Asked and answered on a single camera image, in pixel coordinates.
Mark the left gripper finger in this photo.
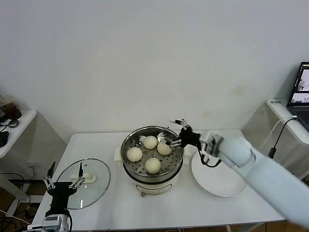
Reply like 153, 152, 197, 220
69, 163, 85, 189
42, 161, 56, 189

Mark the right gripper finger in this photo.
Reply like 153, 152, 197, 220
166, 139, 183, 148
169, 118, 193, 132

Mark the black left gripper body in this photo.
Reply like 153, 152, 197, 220
47, 181, 79, 212

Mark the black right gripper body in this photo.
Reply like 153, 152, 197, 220
179, 127, 201, 148

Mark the white steamed baozi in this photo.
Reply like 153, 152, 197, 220
156, 142, 172, 155
142, 135, 158, 149
126, 147, 143, 162
144, 158, 162, 175

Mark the glass lid with white handle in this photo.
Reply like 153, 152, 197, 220
54, 158, 112, 210

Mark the stainless steel steamer basket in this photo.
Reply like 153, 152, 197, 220
120, 126, 184, 177

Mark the white electric cooker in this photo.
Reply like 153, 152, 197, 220
113, 142, 193, 198

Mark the white round plate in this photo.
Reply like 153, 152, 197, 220
191, 147, 249, 198

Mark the white side table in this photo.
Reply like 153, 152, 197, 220
267, 99, 309, 211
0, 110, 38, 218

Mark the plastic cup of iced coffee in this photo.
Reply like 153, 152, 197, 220
0, 95, 23, 121

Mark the open black laptop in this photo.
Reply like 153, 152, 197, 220
286, 62, 309, 133

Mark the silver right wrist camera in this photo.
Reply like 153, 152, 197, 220
201, 134, 224, 155

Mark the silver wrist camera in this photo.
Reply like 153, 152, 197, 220
201, 134, 224, 155
42, 216, 68, 232

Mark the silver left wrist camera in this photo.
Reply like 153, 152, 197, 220
42, 216, 68, 232

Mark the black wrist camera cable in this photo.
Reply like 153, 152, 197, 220
198, 145, 222, 168

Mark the black floor cable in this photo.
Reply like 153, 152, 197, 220
0, 172, 33, 218

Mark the white floor cable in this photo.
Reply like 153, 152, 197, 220
0, 210, 32, 224

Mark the black cable with adapter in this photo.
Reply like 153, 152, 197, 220
267, 117, 297, 160

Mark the white charging cable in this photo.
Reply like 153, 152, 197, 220
255, 116, 298, 155

